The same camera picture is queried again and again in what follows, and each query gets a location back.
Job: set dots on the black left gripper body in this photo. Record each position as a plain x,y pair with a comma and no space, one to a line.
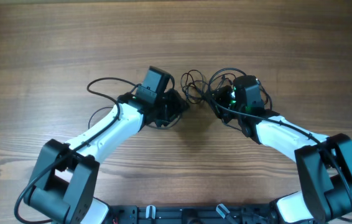
169,106

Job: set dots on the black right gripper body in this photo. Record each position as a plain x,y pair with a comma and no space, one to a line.
224,102

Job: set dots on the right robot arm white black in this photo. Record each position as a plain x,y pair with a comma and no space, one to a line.
324,163

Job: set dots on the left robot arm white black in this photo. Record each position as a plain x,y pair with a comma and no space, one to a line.
63,181

